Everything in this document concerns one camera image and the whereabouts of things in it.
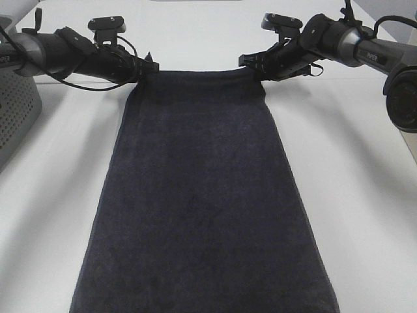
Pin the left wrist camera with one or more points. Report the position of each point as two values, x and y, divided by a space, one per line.
106 29

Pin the dark grey towel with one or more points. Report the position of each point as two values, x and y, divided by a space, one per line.
200 211

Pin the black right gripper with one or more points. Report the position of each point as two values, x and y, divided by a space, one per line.
282 61

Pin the grey perforated laundry basket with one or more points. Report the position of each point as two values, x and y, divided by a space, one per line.
20 102

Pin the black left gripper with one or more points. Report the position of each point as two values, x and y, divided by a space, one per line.
116 65

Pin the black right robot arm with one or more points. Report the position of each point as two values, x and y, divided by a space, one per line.
345 41

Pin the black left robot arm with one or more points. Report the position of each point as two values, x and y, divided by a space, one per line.
65 52

